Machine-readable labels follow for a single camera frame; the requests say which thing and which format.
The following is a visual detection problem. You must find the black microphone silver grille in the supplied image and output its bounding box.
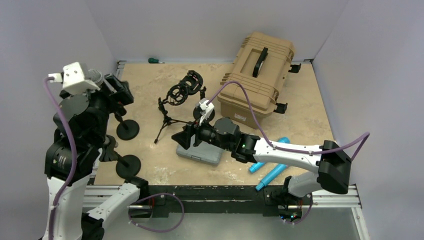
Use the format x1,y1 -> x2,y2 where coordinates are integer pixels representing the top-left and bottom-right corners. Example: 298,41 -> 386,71
88,69 -> 104,86

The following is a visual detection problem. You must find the black mic stand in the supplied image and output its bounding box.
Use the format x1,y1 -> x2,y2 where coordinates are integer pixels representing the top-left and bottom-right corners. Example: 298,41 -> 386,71
112,109 -> 140,141
99,135 -> 142,179

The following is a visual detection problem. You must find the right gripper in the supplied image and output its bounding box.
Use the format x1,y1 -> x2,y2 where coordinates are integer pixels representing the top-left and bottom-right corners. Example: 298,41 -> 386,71
172,113 -> 233,152

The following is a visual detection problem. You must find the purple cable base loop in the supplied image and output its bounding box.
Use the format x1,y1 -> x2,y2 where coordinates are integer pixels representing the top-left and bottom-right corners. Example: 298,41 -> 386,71
128,192 -> 185,233

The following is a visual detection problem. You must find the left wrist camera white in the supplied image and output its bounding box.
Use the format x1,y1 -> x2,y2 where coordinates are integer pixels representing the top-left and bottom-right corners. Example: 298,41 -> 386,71
47,62 -> 100,95

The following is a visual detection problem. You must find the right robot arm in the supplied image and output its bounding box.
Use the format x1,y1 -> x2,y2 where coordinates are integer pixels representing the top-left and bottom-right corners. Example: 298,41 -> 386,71
171,117 -> 352,204

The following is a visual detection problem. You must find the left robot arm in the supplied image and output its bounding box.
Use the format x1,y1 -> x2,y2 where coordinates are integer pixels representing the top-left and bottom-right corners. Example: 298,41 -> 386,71
43,74 -> 149,240

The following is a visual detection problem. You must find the blue microphone with pink band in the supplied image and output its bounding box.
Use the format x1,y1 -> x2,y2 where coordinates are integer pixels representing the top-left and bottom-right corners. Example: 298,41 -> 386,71
255,164 -> 288,191

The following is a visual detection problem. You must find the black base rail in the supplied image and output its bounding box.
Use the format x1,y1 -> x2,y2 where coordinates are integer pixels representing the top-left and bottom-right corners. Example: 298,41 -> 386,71
128,185 -> 313,220

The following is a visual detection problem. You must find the tan plastic tool case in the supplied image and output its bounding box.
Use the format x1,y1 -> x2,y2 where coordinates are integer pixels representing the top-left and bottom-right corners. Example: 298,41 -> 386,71
217,31 -> 301,129

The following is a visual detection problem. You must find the grey plastic case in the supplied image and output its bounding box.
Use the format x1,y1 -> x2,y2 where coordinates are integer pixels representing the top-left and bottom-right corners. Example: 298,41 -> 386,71
176,142 -> 223,166

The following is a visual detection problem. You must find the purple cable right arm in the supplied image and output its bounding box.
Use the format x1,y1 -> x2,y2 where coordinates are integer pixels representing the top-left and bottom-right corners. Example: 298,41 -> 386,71
206,80 -> 371,163

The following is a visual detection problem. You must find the black round-base shock mount stand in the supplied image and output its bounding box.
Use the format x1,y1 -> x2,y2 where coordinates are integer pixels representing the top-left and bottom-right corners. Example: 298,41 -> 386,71
178,70 -> 207,103

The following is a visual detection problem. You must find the green-handled screwdriver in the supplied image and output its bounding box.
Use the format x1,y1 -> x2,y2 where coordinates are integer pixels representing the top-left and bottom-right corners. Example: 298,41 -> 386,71
147,57 -> 164,64

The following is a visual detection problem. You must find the black tripod shock mount stand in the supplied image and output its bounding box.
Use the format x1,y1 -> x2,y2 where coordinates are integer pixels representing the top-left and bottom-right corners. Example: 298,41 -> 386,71
153,84 -> 193,145

